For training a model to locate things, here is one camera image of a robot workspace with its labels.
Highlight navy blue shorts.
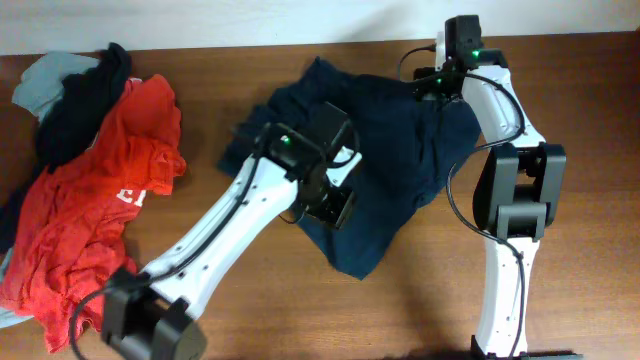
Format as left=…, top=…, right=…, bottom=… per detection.
left=242, top=58, right=480, bottom=280

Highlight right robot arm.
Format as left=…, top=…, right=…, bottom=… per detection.
left=412, top=15, right=567, bottom=359

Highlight right black cable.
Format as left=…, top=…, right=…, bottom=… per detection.
left=397, top=44, right=527, bottom=360

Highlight light grey garment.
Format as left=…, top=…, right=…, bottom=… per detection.
left=0, top=51, right=104, bottom=330

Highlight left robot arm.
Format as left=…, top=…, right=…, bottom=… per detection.
left=101, top=103, right=361, bottom=360

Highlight red t-shirt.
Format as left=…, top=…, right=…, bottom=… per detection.
left=1, top=75, right=186, bottom=353

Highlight black garment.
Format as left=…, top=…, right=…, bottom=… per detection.
left=0, top=42, right=135, bottom=254

